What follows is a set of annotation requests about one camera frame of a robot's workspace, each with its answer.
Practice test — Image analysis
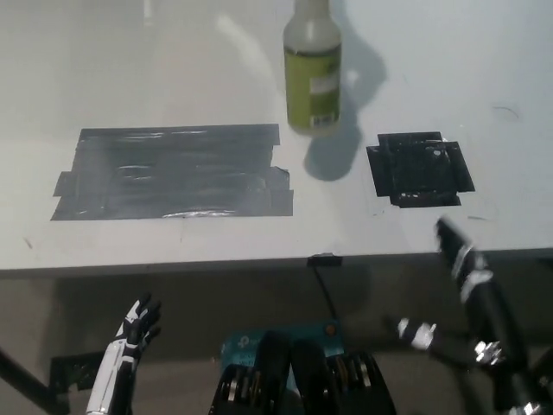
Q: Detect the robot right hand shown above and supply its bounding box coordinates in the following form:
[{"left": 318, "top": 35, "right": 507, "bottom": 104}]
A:
[{"left": 395, "top": 215, "right": 528, "bottom": 368}]

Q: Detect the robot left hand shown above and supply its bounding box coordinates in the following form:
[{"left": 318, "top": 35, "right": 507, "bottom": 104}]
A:
[{"left": 85, "top": 292, "right": 163, "bottom": 415}]

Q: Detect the green label spray bottle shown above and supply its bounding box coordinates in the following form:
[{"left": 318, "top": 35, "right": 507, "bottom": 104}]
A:
[{"left": 283, "top": 0, "right": 345, "bottom": 138}]

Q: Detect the black table leg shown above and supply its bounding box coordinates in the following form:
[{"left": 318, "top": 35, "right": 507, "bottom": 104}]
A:
[{"left": 0, "top": 344, "right": 73, "bottom": 414}]

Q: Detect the teal router box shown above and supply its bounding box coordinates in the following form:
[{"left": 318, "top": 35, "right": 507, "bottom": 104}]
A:
[{"left": 220, "top": 318, "right": 346, "bottom": 393}]

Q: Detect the small black tape patch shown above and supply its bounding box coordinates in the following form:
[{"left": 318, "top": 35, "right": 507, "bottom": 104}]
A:
[{"left": 365, "top": 131, "right": 476, "bottom": 210}]

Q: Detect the large grey tape patch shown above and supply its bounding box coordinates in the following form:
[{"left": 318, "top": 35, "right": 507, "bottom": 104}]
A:
[{"left": 50, "top": 124, "right": 295, "bottom": 222}]

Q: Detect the black cable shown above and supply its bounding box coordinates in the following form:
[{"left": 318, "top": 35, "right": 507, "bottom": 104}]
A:
[{"left": 312, "top": 264, "right": 340, "bottom": 320}]

